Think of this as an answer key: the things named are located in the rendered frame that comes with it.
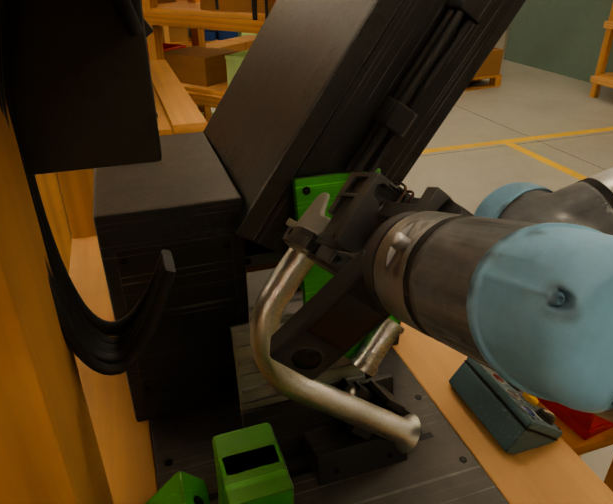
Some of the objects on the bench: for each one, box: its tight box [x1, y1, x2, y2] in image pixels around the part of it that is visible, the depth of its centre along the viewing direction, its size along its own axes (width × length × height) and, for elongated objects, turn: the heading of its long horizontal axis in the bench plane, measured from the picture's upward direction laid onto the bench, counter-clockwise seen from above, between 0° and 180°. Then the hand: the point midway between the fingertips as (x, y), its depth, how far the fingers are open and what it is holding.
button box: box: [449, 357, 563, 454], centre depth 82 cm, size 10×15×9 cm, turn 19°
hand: (306, 252), depth 54 cm, fingers closed on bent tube, 3 cm apart
